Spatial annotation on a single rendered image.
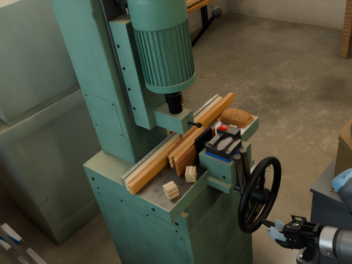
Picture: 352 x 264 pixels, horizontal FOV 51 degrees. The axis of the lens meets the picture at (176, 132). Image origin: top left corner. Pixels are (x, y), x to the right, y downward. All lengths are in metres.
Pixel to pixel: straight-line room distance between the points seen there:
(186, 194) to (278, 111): 2.04
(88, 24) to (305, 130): 2.10
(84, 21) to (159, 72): 0.31
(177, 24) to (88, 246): 1.64
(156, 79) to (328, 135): 1.97
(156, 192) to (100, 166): 0.41
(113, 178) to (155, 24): 0.70
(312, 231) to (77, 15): 1.03
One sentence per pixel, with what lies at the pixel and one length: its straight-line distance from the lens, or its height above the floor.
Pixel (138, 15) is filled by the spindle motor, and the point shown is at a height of 1.46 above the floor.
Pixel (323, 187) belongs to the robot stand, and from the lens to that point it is 1.79.
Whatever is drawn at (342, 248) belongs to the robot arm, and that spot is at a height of 0.84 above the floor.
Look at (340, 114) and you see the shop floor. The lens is 3.22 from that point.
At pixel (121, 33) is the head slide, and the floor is 1.38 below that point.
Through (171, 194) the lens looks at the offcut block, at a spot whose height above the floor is 0.92.
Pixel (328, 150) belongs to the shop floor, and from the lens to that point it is 2.85.
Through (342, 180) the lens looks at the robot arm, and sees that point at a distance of 1.25.
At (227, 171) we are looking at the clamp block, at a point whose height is 0.93.
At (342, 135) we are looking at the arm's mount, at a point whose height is 0.86.
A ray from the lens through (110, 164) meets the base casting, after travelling 1.64.
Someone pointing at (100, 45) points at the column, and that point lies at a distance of 1.30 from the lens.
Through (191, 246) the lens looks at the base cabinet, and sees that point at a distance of 1.47.
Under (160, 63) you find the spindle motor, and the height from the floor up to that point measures 1.31.
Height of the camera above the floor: 1.82
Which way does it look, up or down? 36 degrees down
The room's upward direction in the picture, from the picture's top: 11 degrees counter-clockwise
